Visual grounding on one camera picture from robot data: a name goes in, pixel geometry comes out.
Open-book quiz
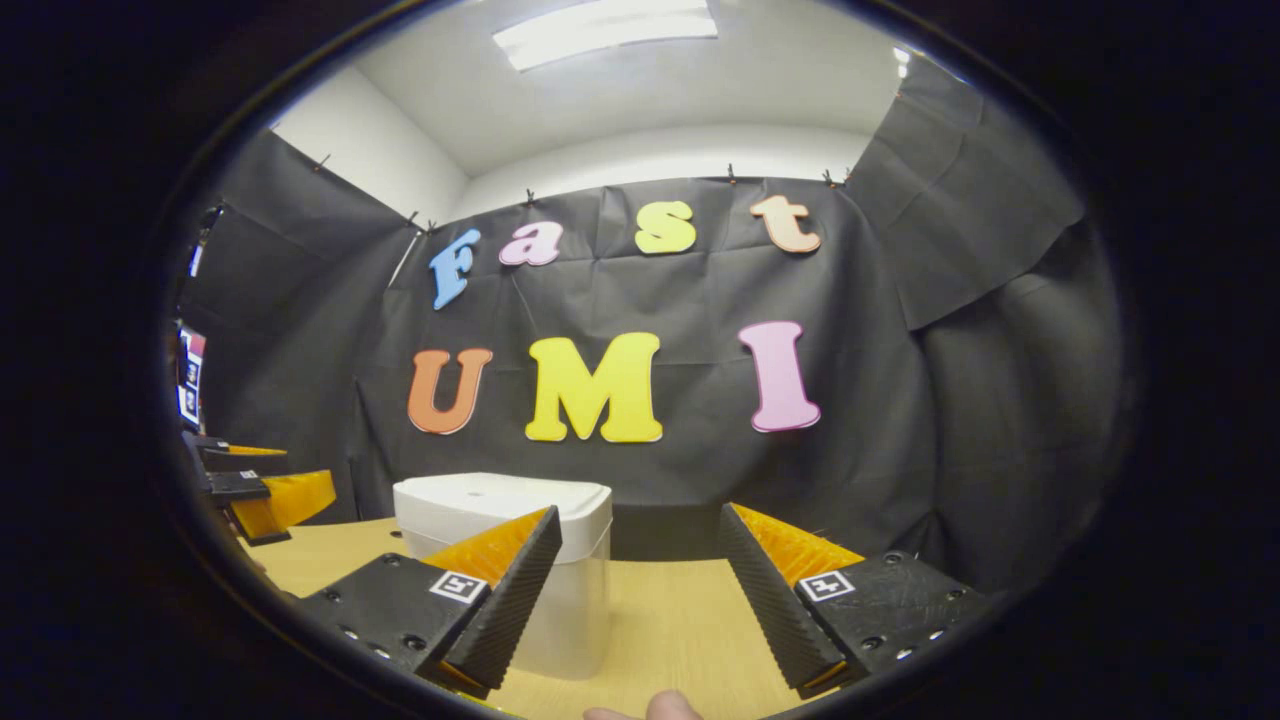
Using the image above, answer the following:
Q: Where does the black backdrop cloth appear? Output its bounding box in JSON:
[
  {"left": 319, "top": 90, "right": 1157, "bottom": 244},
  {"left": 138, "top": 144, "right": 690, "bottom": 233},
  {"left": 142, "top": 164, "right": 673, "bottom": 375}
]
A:
[{"left": 175, "top": 55, "right": 1126, "bottom": 601}]

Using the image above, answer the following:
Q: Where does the ceiling light panel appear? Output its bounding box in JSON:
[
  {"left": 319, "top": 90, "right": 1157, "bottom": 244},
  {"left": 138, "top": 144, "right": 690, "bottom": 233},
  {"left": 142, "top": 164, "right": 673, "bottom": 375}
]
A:
[{"left": 492, "top": 0, "right": 719, "bottom": 73}]

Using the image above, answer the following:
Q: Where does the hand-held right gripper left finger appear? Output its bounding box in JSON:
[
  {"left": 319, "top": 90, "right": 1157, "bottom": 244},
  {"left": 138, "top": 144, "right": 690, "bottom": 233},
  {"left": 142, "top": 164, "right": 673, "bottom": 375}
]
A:
[{"left": 298, "top": 505, "right": 564, "bottom": 701}]

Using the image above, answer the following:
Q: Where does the wooden desktop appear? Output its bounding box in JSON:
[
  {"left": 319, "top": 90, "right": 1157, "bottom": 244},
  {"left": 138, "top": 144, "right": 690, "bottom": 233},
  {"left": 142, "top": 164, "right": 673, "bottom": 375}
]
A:
[{"left": 240, "top": 517, "right": 871, "bottom": 720}]

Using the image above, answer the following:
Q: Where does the computer monitor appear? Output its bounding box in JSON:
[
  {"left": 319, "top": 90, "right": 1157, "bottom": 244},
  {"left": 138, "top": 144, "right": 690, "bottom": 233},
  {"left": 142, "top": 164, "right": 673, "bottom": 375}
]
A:
[{"left": 178, "top": 325, "right": 208, "bottom": 431}]

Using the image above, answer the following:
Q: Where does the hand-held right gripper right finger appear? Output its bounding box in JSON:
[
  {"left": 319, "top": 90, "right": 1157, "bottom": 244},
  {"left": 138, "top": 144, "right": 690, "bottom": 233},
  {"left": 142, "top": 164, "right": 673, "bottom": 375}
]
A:
[{"left": 718, "top": 502, "right": 991, "bottom": 699}]

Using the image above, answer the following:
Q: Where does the white desktop garbage bin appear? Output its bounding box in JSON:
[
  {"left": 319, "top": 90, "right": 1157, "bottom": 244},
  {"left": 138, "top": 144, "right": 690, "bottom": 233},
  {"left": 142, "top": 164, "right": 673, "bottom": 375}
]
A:
[{"left": 392, "top": 472, "right": 614, "bottom": 681}]

